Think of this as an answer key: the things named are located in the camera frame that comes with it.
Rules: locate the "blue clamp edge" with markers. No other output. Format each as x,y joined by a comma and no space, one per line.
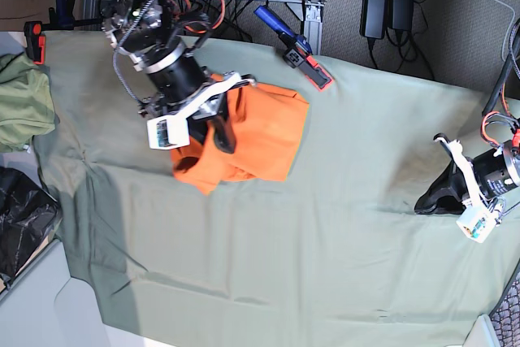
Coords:
61,19
298,54

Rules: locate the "blue clamp centre edge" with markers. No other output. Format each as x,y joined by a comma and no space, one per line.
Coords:
298,54

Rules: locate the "patterned mesh chair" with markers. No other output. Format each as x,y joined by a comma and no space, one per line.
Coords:
505,315

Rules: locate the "olive green shirt pile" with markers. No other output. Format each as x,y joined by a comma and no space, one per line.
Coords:
27,109

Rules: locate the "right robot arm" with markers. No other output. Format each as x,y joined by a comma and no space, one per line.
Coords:
154,42

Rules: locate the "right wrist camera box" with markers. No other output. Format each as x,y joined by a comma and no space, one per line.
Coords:
168,132

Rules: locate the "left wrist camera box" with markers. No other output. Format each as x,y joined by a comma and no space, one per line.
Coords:
477,222

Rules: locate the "green table cloth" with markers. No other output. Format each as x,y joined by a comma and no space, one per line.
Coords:
332,256

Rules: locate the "black power adapter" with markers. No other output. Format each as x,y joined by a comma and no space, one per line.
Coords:
372,22
401,14

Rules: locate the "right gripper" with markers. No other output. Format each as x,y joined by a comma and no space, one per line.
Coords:
178,79

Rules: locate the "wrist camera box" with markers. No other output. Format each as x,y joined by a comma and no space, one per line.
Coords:
477,222
168,132

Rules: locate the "black plastic bag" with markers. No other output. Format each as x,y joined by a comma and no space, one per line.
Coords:
28,214

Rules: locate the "black power adapter right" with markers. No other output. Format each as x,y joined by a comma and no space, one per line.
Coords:
401,14

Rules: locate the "aluminium frame post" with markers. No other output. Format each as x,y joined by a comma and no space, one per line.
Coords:
310,13

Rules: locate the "orange T-shirt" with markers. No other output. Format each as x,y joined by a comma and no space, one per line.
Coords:
268,122

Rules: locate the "black power adapter left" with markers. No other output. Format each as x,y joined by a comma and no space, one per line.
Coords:
372,22

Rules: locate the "blue clamp left edge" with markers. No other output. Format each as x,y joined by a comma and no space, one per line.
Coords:
61,19

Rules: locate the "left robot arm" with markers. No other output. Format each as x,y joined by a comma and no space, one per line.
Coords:
498,124

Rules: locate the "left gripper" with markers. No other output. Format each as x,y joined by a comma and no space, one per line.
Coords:
496,172

